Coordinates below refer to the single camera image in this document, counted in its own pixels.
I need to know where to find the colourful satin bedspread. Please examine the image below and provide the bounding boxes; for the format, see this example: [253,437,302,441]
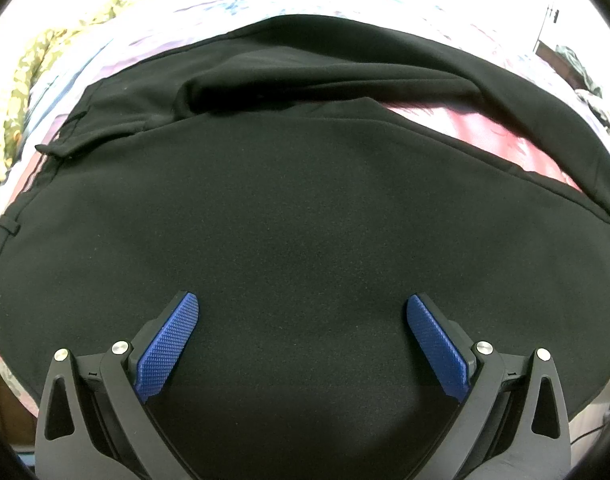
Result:
[0,0,610,418]

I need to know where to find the black pants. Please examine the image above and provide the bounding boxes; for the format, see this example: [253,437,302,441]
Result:
[0,13,610,480]

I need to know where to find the yellow floral blanket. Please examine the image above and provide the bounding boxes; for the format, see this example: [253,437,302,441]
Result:
[0,0,144,183]

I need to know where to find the dark wooden nightstand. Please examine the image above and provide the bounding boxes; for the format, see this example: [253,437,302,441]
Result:
[534,40,570,70]

